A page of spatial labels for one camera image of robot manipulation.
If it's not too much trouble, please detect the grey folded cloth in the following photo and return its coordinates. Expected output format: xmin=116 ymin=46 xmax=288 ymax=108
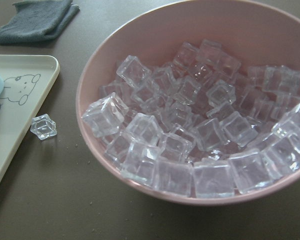
xmin=0 ymin=0 xmax=80 ymax=45

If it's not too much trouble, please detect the pink bowl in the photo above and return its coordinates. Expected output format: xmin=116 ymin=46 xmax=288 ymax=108
xmin=75 ymin=0 xmax=300 ymax=207

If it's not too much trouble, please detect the clear ice cubes pile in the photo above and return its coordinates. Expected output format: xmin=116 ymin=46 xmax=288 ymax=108
xmin=81 ymin=39 xmax=300 ymax=199

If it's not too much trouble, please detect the stray clear ice cube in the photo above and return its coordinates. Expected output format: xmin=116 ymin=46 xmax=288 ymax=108
xmin=30 ymin=113 xmax=58 ymax=140

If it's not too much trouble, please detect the cream rabbit tray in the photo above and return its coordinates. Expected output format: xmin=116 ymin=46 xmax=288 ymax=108
xmin=0 ymin=54 xmax=61 ymax=201

